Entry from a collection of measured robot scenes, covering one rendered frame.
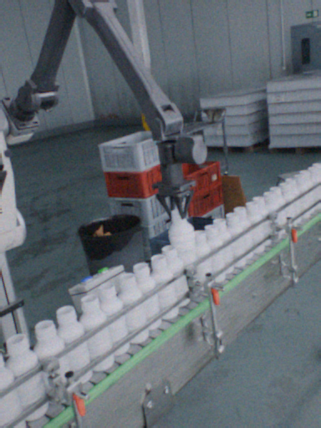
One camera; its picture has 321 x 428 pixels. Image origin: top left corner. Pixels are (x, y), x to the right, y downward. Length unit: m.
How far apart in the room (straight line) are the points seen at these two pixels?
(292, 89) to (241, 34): 5.26
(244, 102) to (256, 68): 4.37
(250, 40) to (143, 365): 11.90
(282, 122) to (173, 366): 6.97
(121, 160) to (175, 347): 2.63
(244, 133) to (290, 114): 0.96
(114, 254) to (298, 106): 5.31
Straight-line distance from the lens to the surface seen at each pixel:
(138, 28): 11.44
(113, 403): 1.12
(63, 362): 1.01
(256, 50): 12.69
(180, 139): 1.16
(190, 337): 1.27
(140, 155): 3.61
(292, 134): 7.95
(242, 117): 8.44
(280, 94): 7.95
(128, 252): 3.15
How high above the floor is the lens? 1.62
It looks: 17 degrees down
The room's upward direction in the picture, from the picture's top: 8 degrees counter-clockwise
